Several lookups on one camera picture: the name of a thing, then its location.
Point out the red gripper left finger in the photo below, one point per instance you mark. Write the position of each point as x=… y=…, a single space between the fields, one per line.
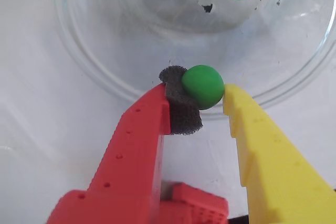
x=131 y=161

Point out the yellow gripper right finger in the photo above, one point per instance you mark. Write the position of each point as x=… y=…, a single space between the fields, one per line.
x=275 y=176

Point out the green round pill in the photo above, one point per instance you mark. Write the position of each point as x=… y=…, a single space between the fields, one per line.
x=203 y=86

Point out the clear glass bowl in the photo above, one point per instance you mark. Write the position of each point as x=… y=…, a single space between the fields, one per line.
x=78 y=51

